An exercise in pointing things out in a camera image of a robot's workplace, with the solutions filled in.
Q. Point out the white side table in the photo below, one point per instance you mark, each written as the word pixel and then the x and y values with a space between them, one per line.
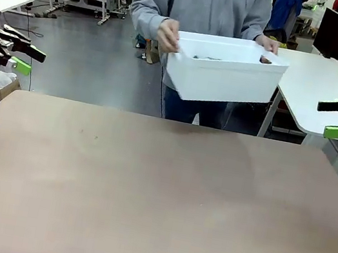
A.
pixel 11 0

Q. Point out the person's left hand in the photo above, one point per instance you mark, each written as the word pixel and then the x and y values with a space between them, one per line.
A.
pixel 268 43

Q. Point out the white table with rounded corner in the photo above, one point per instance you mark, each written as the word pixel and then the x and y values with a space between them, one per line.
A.
pixel 312 93

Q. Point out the black office chair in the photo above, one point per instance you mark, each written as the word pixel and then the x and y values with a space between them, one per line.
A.
pixel 278 33

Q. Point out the person's right hand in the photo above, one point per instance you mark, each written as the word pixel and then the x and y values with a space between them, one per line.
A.
pixel 168 36

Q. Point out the person in grey hoodie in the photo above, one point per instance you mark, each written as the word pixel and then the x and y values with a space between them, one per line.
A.
pixel 203 5

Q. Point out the person's left forearm grey sleeve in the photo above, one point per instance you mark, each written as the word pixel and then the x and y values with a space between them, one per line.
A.
pixel 254 30

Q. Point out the white plastic basket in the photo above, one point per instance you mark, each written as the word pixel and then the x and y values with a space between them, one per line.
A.
pixel 223 77

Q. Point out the black monitor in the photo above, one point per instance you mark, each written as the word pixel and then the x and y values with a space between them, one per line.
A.
pixel 333 32

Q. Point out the white tissue paper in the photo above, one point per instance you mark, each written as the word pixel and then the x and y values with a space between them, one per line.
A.
pixel 0 78

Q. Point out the person's right forearm grey sleeve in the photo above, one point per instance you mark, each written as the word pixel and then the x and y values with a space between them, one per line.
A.
pixel 145 19

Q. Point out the blue jacket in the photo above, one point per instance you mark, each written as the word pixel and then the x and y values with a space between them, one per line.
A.
pixel 286 9

